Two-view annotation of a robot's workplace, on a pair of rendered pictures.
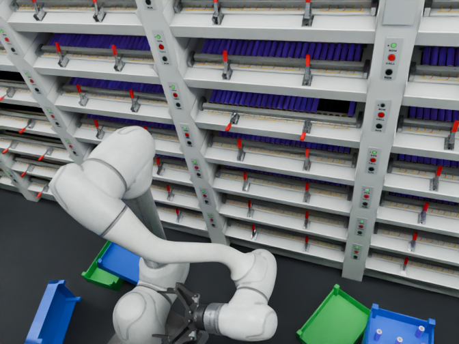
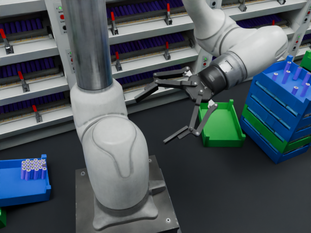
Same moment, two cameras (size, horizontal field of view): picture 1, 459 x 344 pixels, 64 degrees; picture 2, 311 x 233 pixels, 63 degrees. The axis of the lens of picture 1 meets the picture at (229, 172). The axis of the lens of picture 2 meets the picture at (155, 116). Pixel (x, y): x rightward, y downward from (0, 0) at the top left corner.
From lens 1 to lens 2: 104 cm
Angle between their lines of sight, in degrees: 37
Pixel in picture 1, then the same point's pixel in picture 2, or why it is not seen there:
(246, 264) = (218, 12)
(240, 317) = (262, 37)
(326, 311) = not seen: hidden behind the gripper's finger
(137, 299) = (116, 119)
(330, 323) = (213, 125)
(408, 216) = (234, 10)
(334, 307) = not seen: hidden behind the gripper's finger
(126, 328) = (127, 155)
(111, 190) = not seen: outside the picture
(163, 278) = (118, 100)
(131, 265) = (8, 188)
